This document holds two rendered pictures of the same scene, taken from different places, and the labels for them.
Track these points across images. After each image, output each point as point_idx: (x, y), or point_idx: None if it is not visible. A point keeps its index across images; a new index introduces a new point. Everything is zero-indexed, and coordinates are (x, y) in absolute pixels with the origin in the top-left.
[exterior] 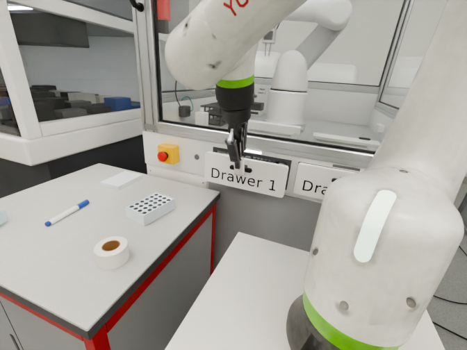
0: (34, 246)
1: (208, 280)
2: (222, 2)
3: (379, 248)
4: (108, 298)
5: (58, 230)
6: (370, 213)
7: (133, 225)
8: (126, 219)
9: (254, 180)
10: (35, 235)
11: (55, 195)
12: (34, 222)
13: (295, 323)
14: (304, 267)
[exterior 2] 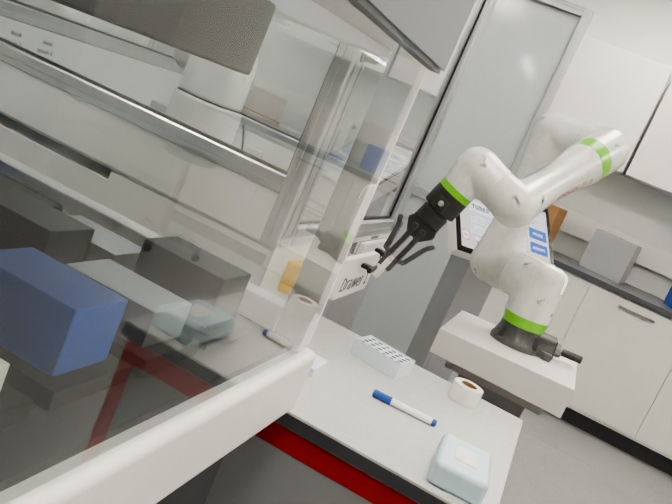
0: (467, 435)
1: (499, 355)
2: (557, 197)
3: (565, 287)
4: (499, 409)
5: (437, 421)
6: (565, 277)
7: (408, 379)
8: (398, 380)
9: (360, 278)
10: (451, 434)
11: (356, 416)
12: (429, 434)
13: (523, 342)
14: (468, 327)
